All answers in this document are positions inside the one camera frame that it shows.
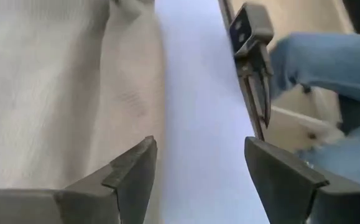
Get black slotted bracket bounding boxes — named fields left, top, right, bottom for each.
left=228, top=2, right=275, bottom=139

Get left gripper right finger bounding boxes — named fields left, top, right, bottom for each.
left=244, top=136, right=360, bottom=224

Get person's blue jeans legs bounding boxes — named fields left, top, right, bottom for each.
left=268, top=30, right=360, bottom=190

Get grey-brown waffle towel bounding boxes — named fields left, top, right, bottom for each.
left=0, top=0, right=167, bottom=224

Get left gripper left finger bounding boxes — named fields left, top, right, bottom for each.
left=0, top=136, right=159, bottom=224

